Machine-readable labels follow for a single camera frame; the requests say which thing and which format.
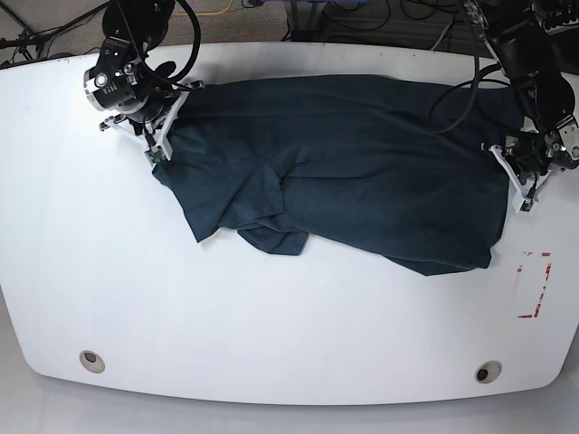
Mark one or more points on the white power strip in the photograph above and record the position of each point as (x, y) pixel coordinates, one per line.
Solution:
(560, 21)

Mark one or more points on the black tripod stand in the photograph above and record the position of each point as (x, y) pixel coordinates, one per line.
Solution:
(34, 45)

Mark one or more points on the table cable grommet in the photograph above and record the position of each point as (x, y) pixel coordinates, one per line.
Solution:
(92, 362)
(488, 372)

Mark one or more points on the right table cable grommet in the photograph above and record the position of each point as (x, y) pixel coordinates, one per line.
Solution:
(488, 372)

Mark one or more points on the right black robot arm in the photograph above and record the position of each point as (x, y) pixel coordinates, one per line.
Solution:
(121, 78)

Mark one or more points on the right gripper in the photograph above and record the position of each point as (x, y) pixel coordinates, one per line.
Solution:
(150, 122)

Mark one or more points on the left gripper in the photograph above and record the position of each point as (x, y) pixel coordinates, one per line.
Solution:
(519, 156)

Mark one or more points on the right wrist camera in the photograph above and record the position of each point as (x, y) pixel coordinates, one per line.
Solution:
(156, 155)

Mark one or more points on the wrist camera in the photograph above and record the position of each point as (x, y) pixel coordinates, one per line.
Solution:
(523, 204)
(156, 155)

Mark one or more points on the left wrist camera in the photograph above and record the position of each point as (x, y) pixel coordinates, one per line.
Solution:
(523, 204)

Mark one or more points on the left table cable grommet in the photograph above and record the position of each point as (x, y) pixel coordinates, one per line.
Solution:
(92, 362)

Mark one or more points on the dark navy T-shirt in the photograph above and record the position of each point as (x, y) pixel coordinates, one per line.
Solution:
(355, 159)

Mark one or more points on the red tape rectangle marking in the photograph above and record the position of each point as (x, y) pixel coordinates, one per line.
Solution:
(531, 281)

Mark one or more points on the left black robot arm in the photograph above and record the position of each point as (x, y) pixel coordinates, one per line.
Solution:
(524, 54)

